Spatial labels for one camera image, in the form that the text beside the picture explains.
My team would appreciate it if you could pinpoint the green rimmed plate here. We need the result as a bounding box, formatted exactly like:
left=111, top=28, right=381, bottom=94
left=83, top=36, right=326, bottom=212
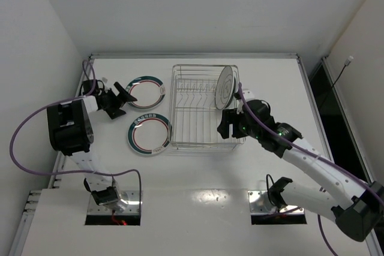
left=127, top=113, right=172, bottom=156
left=125, top=76, right=166, bottom=110

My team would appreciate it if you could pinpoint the white plate with grey rim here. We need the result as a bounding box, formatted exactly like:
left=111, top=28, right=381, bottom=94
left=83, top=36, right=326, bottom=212
left=215, top=66, right=235, bottom=110

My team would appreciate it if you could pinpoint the blue floral green plate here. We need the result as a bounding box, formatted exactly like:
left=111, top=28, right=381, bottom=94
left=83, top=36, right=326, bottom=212
left=227, top=74, right=238, bottom=107

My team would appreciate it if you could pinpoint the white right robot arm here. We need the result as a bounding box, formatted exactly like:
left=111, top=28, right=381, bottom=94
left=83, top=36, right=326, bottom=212
left=217, top=100, right=383, bottom=242

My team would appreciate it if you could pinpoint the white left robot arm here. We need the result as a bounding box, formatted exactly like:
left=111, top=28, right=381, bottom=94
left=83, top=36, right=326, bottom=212
left=46, top=80, right=137, bottom=212

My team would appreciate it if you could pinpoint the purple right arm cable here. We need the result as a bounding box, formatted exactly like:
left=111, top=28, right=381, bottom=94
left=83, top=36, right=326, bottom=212
left=236, top=82, right=384, bottom=256

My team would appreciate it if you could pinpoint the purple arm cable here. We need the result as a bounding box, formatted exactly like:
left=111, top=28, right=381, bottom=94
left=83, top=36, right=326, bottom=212
left=10, top=59, right=142, bottom=206
left=236, top=82, right=384, bottom=256

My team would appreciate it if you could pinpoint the metal wire dish rack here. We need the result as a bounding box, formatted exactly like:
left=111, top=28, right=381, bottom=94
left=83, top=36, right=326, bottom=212
left=169, top=64, right=245, bottom=152

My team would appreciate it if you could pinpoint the black right base cable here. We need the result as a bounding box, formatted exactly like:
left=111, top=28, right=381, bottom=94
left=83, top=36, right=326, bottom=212
left=265, top=173, right=275, bottom=194

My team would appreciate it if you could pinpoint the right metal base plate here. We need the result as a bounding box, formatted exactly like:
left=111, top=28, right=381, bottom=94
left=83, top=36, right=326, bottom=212
left=247, top=190, right=305, bottom=216

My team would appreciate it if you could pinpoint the metal base plate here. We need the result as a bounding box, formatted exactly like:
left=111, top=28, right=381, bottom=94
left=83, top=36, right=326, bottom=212
left=247, top=190, right=305, bottom=216
left=87, top=191, right=140, bottom=216

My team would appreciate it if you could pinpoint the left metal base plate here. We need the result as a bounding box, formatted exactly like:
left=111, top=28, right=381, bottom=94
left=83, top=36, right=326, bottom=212
left=87, top=191, right=140, bottom=216

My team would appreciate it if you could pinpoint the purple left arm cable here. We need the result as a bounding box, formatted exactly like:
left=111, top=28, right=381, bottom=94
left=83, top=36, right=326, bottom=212
left=10, top=59, right=142, bottom=206

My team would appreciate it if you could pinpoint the black cable with white plug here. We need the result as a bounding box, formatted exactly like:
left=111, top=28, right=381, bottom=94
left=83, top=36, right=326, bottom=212
left=318, top=56, right=354, bottom=110

